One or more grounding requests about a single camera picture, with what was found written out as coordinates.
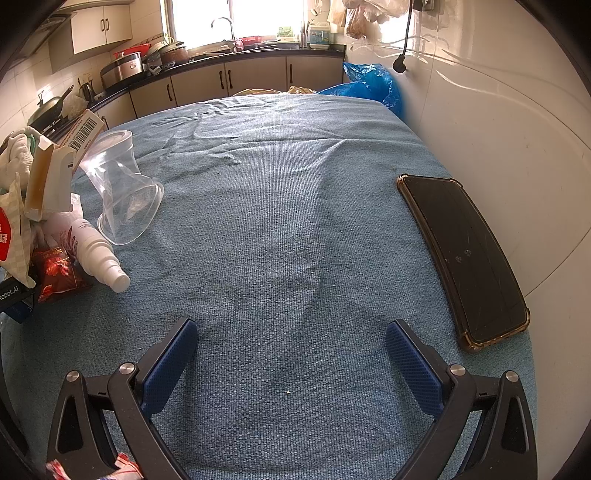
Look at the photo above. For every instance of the white orange carton box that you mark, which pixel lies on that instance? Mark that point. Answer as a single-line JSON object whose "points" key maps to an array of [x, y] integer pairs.
{"points": [[49, 185]]}

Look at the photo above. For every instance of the blue plastic bag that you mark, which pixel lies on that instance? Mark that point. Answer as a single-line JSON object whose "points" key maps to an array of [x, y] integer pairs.
{"points": [[372, 82]]}

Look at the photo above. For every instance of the blue table cloth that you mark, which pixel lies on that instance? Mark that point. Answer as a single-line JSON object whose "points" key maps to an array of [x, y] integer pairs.
{"points": [[282, 234]]}

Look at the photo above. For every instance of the beige red paper bag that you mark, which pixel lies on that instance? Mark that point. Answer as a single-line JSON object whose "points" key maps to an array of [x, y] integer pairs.
{"points": [[16, 236]]}

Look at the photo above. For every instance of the lower kitchen cabinets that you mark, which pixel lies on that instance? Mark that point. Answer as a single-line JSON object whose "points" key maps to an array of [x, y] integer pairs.
{"points": [[219, 77]]}

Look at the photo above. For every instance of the upper wall cabinet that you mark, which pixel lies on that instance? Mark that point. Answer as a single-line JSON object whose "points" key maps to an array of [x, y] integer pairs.
{"points": [[88, 32]]}

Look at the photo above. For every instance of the yellow plastic bag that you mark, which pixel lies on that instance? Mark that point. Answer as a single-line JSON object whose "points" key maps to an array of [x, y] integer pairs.
{"points": [[296, 90]]}

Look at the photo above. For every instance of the clear plastic cup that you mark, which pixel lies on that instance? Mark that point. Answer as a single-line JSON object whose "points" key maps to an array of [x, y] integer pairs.
{"points": [[130, 199]]}

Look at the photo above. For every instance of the black smartphone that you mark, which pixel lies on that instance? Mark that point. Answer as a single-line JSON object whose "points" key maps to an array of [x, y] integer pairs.
{"points": [[483, 293]]}

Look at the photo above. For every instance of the white spray bottle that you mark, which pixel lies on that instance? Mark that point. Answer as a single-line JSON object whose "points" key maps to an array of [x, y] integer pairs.
{"points": [[95, 255]]}

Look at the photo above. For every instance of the red snack packet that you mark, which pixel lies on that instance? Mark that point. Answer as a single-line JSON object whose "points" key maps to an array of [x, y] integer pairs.
{"points": [[57, 275]]}

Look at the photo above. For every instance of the hanging plastic bags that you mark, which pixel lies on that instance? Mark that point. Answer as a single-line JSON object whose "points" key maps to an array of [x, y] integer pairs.
{"points": [[355, 16]]}

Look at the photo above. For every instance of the black wok with lid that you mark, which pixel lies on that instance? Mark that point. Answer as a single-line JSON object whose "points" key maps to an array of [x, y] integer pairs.
{"points": [[48, 112]]}

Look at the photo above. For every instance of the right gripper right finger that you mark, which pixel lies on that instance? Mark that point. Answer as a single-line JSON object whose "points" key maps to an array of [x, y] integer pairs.
{"points": [[503, 442]]}

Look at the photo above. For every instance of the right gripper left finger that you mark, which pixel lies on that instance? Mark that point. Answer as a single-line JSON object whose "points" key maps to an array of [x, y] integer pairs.
{"points": [[80, 444]]}

